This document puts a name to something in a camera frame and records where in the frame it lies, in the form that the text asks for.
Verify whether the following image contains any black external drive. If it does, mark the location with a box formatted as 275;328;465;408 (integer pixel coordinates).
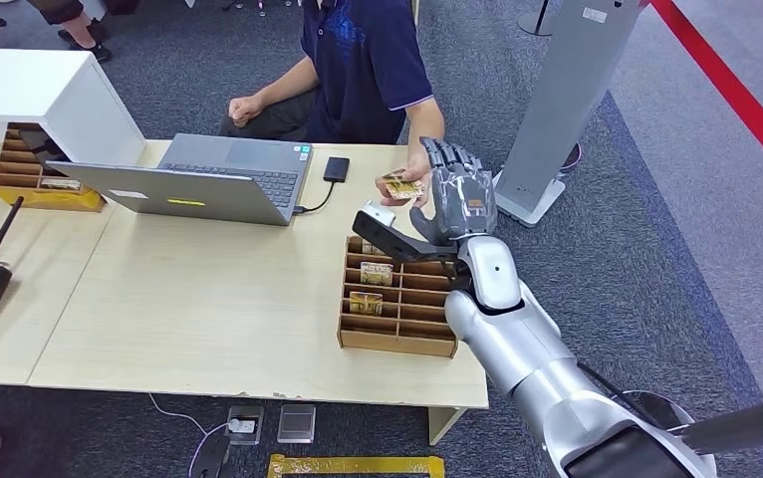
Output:
322;155;352;184

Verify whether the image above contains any red barrier belt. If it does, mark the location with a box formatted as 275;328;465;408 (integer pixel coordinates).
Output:
647;0;763;196

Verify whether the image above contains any yellow floor tape frame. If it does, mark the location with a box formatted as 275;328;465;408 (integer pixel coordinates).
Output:
266;453;447;478

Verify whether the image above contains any white power cable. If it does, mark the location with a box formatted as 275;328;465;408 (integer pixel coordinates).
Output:
148;393;232;478

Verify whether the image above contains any closed metal floor socket box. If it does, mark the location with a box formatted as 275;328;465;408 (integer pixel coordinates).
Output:
276;403;318;445

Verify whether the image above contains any white cabinet box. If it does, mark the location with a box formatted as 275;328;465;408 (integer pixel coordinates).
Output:
0;47;147;167

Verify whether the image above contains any black drive cable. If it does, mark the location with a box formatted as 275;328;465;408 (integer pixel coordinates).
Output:
293;180;338;216

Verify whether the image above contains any person's left hand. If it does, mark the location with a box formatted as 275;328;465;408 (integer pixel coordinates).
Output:
375;148;437;210

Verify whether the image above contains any grey laptop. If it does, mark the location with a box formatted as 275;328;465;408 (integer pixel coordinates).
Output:
45;132;314;228

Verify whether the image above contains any wooden desk leg panel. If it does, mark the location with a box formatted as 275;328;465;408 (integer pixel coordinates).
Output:
427;405;468;447

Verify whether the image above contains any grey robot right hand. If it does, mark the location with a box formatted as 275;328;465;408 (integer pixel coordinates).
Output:
409;136;499;245

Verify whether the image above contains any person's right hand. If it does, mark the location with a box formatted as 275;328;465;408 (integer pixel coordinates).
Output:
227;94;268;129

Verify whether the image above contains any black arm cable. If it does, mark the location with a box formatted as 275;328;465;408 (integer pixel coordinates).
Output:
575;360;664;427

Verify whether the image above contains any person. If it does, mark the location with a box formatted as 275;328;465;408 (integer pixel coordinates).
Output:
218;0;447;210
27;0;115;65

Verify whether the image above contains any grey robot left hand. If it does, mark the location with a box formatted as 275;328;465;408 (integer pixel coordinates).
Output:
189;431;233;478

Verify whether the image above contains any wooden card holder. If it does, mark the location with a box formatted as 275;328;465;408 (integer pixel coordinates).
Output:
0;122;107;214
336;235;460;359

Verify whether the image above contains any grey kiosk stand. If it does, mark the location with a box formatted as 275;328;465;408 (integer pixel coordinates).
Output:
492;0;648;230

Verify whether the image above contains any open metal floor socket box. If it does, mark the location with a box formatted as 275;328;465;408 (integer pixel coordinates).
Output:
225;404;266;447

